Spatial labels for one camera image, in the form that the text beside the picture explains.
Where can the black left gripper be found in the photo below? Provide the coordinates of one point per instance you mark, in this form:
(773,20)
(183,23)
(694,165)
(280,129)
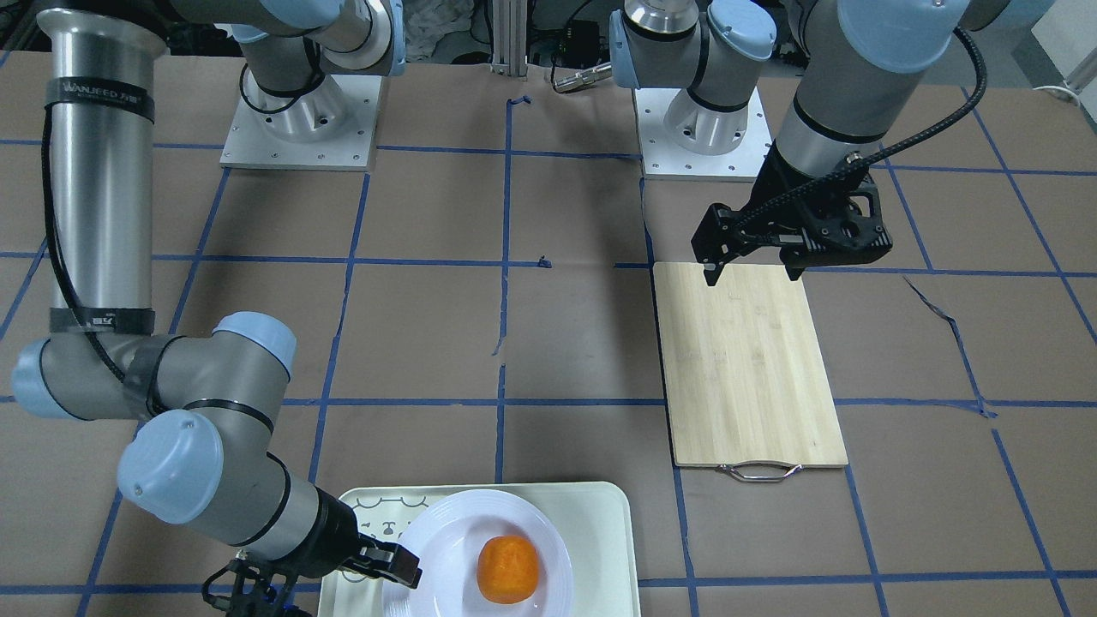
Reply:
(782,182)

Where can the aluminium frame post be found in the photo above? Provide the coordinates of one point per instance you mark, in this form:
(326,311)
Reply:
(509,35)

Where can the orange fruit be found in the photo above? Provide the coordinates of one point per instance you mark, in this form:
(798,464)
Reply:
(508,570)

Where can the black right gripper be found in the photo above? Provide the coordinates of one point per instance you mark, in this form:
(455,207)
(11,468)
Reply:
(332,536)

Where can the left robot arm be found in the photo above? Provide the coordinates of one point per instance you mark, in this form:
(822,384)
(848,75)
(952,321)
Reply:
(865,58)

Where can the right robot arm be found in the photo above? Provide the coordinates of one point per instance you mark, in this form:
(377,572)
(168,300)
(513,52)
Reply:
(207,406)

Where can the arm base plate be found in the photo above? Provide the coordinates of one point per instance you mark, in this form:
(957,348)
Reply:
(330,129)
(683,142)

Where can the bamboo cutting board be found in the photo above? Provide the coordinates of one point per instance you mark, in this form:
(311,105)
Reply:
(746,385)

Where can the white round plate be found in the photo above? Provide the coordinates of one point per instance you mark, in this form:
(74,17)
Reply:
(448,539)

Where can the cream bear tray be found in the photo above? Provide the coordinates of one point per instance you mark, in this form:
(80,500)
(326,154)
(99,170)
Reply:
(593,518)

